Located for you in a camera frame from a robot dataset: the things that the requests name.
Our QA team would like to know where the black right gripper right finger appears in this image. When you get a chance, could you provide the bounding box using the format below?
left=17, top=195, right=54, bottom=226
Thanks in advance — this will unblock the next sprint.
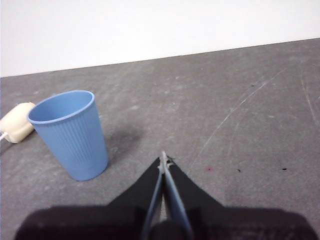
left=164, top=157, right=320, bottom=240

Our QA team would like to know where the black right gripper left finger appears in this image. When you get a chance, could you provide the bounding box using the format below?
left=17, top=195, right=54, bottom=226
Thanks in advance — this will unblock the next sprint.
left=14, top=151, right=165, bottom=240

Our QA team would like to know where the blue ribbed plastic cup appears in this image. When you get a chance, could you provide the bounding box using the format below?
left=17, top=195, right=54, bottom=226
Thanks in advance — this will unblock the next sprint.
left=26, top=89, right=110, bottom=182

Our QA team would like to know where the grey-handled sponge cup brush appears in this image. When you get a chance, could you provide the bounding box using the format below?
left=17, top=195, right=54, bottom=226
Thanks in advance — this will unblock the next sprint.
left=0, top=101, right=37, bottom=144

